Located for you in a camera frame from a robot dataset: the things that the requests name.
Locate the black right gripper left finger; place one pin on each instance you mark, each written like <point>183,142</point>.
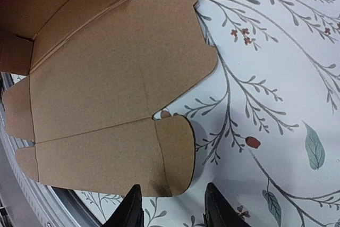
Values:
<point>129,213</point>

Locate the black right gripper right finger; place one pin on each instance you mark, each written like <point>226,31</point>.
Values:
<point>218,212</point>

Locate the brown cardboard box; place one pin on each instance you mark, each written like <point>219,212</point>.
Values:
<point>94,72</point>

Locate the floral patterned table mat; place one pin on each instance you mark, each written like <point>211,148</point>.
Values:
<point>265,121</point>

